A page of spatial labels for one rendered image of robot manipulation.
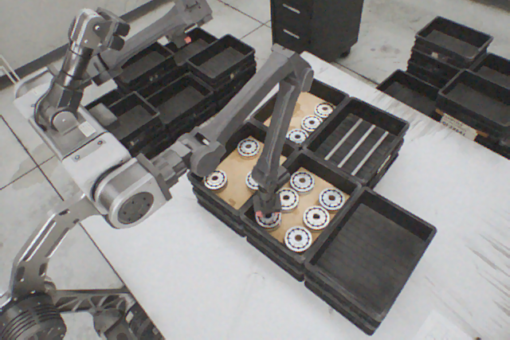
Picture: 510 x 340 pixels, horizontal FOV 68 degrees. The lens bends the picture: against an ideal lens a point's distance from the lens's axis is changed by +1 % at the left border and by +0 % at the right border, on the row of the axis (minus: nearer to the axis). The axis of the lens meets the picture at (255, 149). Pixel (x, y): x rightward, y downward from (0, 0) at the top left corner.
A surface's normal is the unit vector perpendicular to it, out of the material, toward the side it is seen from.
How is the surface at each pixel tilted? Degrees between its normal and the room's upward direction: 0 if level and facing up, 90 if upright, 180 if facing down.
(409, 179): 0
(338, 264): 0
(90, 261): 0
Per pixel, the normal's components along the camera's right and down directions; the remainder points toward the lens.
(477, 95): -0.08, -0.62
